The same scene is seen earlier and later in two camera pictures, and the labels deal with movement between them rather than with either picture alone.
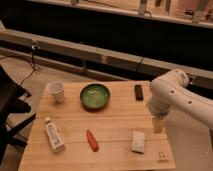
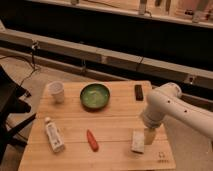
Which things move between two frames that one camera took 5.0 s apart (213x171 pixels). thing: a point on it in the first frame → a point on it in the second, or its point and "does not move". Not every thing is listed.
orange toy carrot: [92, 141] does not move
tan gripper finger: [159, 123] → [149, 133]
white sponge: [138, 142] does not move
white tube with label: [55, 135] does not move
